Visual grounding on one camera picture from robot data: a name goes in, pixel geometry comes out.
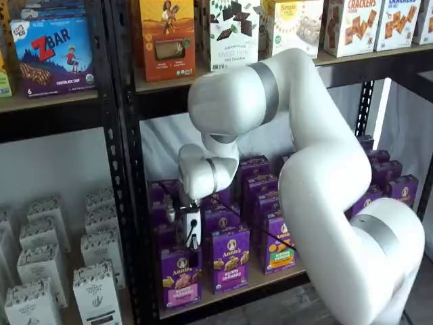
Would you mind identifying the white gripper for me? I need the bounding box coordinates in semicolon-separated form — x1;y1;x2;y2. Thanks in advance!
176;205;203;269

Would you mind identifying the purple Annie's box pink patch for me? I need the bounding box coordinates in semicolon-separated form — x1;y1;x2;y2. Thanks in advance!
156;221;185;253
160;243;203;311
150;179;182;204
151;199;180;227

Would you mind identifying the purple Annie's bunny grahams box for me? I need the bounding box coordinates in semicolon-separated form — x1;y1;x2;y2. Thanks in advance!
210;227;251;295
199;189;232;211
202;204;242;236

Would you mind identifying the purple Annie's hidden veggies box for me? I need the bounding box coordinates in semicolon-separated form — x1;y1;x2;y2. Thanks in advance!
237;155;271;180
253;188;283;217
244;173;280;200
258;208;298;276

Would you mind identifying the white organic pantry box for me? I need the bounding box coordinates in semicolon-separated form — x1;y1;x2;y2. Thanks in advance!
26;196;72;253
16;243;68;308
85;188;116;213
3;276;64;325
80;230;127;289
83;206;120;238
0;206;15;234
18;218;70;253
72;259;123;325

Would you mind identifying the black metal shelf rack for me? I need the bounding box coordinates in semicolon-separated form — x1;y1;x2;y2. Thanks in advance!
108;0;433;325
0;0;136;325

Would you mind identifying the dark metal upper shelf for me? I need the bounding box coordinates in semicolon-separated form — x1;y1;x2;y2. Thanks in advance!
135;43;433;94

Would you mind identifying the purple Annie's chocolate grahams box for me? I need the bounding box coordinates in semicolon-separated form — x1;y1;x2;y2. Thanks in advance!
348;185;384;217

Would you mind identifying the Simple Mills sweet thins box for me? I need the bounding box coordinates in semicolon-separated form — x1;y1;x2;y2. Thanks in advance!
202;0;261;72

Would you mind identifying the orange box woman print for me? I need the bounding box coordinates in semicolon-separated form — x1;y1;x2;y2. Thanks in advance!
139;0;197;83

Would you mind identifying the purple Z Bar box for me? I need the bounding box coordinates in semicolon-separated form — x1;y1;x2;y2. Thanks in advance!
9;16;97;99

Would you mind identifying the Simple Mills bar box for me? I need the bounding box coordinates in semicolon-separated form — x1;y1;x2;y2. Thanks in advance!
267;0;325;61

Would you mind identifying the yellow green snack box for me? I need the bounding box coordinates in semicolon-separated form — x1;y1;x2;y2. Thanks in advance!
0;49;14;99

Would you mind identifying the pretzel crackers cheddar box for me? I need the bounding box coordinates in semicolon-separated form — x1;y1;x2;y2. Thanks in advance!
323;0;384;58

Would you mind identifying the blue snack box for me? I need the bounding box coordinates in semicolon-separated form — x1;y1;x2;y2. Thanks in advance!
20;0;87;21

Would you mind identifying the pretzel crackers sea salt box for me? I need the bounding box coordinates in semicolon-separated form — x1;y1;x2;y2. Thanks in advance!
373;0;423;52

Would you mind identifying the white cracker box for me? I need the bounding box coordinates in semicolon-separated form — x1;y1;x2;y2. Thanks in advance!
411;0;433;46

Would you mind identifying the thin black cable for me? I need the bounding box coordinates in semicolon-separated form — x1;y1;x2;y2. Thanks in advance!
158;181;299;255

